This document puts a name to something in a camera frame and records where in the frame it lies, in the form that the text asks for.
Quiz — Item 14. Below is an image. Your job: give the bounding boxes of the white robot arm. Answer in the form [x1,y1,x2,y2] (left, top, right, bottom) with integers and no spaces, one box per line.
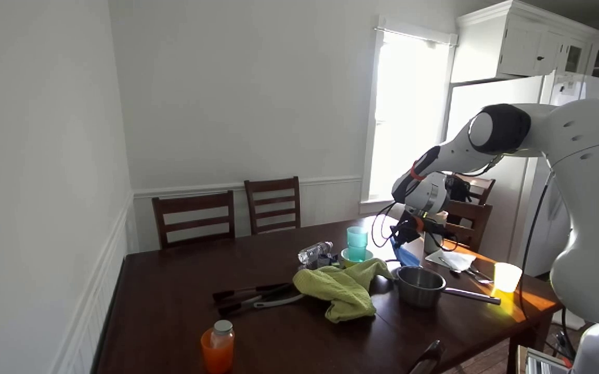
[391,100,599,322]

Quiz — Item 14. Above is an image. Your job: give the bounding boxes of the white upper cabinets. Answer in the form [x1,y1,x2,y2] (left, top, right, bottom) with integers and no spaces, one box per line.
[452,0,599,83]

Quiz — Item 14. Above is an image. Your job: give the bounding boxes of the white cup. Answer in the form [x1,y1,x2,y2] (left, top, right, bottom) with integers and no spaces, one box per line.
[492,262,522,294]

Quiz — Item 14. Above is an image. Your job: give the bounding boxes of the orange juice bottle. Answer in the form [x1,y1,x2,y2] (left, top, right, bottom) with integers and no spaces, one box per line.
[199,321,235,374]

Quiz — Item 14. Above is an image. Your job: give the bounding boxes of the dark wooden chair left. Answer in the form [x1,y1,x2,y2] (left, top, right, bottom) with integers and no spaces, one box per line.
[152,191,235,250]

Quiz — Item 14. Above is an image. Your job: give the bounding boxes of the bright window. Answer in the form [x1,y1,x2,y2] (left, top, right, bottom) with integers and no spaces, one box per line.
[362,18,455,204]

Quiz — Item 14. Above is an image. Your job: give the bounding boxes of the silver metal pot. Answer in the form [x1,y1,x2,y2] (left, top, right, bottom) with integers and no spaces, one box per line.
[393,266,500,310]

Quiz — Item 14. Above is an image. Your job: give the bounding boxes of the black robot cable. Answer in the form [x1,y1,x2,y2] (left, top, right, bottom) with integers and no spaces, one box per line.
[515,172,558,314]

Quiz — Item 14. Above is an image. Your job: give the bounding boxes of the dark wooden chair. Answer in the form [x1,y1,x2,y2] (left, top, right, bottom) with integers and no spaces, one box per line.
[243,176,301,235]
[443,176,495,250]
[152,191,235,250]

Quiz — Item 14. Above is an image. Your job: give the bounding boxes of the teal plastic cup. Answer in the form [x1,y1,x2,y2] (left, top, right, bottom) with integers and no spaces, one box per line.
[340,227,370,262]

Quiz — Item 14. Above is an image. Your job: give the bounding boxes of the white refrigerator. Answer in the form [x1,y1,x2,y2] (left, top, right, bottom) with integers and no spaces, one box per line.
[446,73,599,276]

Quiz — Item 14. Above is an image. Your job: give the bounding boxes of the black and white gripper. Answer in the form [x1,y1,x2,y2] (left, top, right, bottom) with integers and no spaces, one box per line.
[391,204,446,253]

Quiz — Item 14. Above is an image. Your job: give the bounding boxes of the light green cloth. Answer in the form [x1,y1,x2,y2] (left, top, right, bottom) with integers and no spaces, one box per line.
[294,260,391,324]

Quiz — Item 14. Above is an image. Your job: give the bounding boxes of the black handled knife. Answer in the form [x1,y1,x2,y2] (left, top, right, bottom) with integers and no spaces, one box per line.
[218,295,304,319]

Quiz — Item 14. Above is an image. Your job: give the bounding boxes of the dark wooden chair middle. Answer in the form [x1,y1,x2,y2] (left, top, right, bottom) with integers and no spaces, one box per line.
[243,176,301,235]

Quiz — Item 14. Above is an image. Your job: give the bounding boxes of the blue striped cloth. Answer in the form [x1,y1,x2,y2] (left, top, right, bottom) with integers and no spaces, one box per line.
[396,245,423,269]

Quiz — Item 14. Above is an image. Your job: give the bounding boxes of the clear glass jar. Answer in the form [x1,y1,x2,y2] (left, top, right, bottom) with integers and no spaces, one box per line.
[298,241,336,269]

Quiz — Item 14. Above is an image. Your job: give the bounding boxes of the white paper sheet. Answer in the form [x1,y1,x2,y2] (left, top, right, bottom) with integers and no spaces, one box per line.
[427,250,474,273]

